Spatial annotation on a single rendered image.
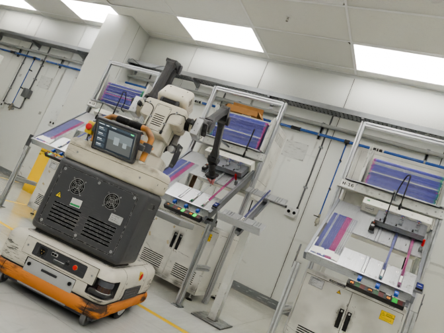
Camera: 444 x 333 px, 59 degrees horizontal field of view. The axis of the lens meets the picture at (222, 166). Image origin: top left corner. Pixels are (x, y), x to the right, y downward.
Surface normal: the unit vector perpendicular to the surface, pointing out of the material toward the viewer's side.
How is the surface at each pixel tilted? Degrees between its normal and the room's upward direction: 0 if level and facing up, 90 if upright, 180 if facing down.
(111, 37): 90
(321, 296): 90
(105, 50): 90
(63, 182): 90
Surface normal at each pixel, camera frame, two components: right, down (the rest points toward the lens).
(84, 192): -0.15, -0.20
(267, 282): -0.37, -0.28
